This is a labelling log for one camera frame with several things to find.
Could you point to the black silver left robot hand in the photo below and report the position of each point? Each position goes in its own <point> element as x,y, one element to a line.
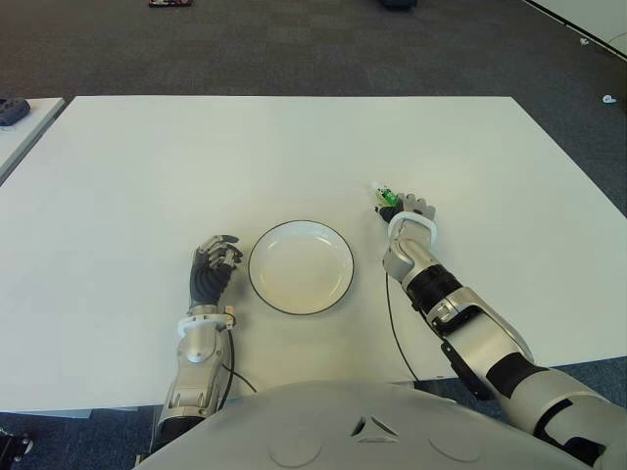
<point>206,286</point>

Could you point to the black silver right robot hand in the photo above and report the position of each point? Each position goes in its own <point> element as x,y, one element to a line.
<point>416,205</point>

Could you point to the green white toothpaste tube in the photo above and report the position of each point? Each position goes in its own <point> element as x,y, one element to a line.
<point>384,193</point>

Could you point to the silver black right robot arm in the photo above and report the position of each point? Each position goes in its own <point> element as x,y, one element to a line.
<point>490,333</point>

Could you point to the white plate with black rim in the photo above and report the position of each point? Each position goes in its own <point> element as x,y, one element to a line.
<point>301,267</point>

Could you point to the grey robot torso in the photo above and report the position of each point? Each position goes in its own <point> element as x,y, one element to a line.
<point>318,431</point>

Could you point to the white curled scrap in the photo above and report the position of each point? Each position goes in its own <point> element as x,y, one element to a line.
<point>608,98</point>

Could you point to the white side table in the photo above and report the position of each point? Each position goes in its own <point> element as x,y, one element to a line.
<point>24,142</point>

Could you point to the black device on floor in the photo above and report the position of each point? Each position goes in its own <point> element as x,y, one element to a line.
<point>14,443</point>

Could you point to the white board with black edge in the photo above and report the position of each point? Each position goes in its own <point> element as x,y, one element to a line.
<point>588,19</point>

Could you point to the black game controller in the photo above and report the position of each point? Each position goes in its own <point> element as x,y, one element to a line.
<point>11,110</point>

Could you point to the colourful flat box on floor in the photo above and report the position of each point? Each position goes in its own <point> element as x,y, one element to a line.
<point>169,3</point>

